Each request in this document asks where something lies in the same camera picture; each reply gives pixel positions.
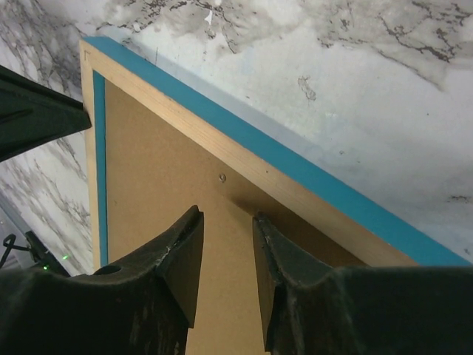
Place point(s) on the blue wooden photo frame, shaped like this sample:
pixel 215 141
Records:
pixel 356 223

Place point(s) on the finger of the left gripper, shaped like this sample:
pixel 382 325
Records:
pixel 32 115

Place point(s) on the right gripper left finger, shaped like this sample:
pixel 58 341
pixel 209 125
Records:
pixel 143 303

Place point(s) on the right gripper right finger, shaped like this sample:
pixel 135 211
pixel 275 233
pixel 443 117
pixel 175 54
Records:
pixel 309 307

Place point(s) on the brown cardboard backing board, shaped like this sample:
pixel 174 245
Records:
pixel 155 174

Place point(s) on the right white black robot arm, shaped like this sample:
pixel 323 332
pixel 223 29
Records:
pixel 33 255

